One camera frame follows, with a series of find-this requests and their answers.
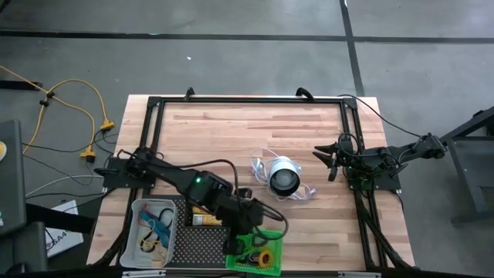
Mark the grey desk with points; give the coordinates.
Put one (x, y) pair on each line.
(11, 181)

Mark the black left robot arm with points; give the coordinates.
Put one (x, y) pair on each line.
(173, 177)

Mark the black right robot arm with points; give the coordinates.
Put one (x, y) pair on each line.
(401, 154)

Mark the black perforated metal riser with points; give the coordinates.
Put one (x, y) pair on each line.
(200, 247)

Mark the black flat bar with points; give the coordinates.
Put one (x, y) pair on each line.
(58, 218)

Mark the black mesh tray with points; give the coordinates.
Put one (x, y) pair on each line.
(187, 216)

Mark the black metal cart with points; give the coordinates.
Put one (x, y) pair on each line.
(463, 170)

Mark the green plastic basket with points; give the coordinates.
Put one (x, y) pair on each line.
(276, 255)

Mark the dark grey chair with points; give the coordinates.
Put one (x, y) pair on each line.
(23, 247)

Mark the black aluminium rig frame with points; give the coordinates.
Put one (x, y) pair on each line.
(251, 100)

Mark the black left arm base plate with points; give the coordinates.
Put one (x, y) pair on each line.
(112, 177)

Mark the black floor bar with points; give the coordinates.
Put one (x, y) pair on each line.
(19, 85)

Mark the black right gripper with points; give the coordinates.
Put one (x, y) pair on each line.
(347, 154)

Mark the thin red rubber band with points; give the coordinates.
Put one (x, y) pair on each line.
(144, 210)

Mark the white printed box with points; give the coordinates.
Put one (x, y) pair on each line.
(63, 243)

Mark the white desk lamp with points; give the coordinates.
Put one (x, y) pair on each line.
(284, 179)

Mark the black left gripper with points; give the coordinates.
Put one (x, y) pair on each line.
(247, 216)

